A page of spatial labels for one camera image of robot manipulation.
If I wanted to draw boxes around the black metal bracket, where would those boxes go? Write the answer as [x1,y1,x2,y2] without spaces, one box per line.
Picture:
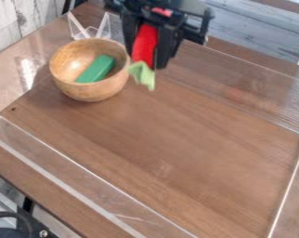
[17,197,60,238]

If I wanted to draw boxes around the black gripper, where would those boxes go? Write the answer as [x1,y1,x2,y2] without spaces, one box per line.
[105,0,215,70]

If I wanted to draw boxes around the green rectangular block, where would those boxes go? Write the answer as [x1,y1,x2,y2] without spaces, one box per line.
[76,55,115,83]

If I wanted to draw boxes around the black cable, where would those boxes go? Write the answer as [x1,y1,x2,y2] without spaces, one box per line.
[0,211,35,238]

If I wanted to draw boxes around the wooden bowl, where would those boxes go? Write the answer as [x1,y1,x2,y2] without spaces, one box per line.
[49,38,131,102]

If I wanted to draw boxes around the clear acrylic tray wall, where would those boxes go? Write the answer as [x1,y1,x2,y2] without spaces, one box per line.
[0,11,299,238]

